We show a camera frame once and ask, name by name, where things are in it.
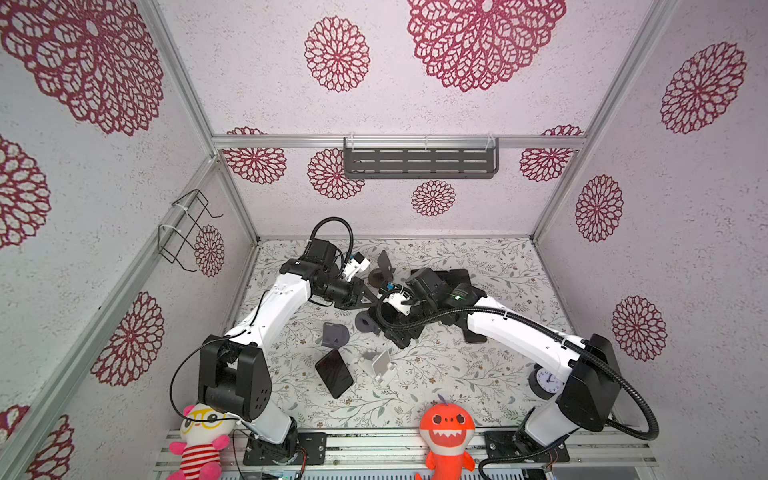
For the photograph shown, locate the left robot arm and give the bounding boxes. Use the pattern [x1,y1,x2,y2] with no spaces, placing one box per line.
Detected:
[198,273,312,445]

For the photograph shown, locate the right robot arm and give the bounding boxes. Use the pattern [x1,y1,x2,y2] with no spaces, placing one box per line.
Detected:
[369,290,620,447]

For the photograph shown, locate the wooden base stand back-right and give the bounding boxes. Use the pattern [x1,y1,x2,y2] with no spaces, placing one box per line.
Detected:
[368,250,394,289]

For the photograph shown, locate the grey phone stand middle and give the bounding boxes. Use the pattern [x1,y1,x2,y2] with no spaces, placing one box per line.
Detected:
[354,307,382,336]

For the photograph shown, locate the grey phone stand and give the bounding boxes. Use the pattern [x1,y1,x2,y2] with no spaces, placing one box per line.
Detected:
[354,307,382,336]
[321,322,350,349]

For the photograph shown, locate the grey phone stand left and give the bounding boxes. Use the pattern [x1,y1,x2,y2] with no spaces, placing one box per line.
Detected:
[321,322,350,349]

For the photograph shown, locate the red shark plush toy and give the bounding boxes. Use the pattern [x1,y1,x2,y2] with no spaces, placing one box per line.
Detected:
[419,395,476,480]

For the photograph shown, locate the black alarm clock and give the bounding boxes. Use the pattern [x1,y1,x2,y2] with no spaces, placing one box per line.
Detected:
[528,364,564,400]

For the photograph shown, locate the pink striped plush toy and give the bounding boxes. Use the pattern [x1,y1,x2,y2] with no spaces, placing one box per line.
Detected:
[169,403,235,480]

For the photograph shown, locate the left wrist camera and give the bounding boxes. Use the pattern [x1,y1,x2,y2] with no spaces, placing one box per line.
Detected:
[342,252,370,281]

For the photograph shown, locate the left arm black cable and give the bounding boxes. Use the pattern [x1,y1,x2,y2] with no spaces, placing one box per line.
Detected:
[169,217,355,421]

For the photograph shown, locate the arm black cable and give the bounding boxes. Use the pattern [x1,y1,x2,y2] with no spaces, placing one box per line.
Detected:
[374,287,660,480]
[169,217,355,421]

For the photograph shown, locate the dark grey wall shelf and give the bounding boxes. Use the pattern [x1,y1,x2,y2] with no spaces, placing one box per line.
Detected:
[342,138,499,180]

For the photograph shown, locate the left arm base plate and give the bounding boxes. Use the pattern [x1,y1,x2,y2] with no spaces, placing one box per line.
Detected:
[243,432,328,467]

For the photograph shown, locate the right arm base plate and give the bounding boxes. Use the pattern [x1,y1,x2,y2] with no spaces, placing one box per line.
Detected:
[483,429,571,464]

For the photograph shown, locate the black wire wall rack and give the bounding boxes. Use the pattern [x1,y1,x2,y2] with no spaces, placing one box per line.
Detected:
[156,189,225,278]

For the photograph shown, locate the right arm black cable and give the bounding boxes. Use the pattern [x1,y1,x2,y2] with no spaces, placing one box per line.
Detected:
[374,287,660,480]

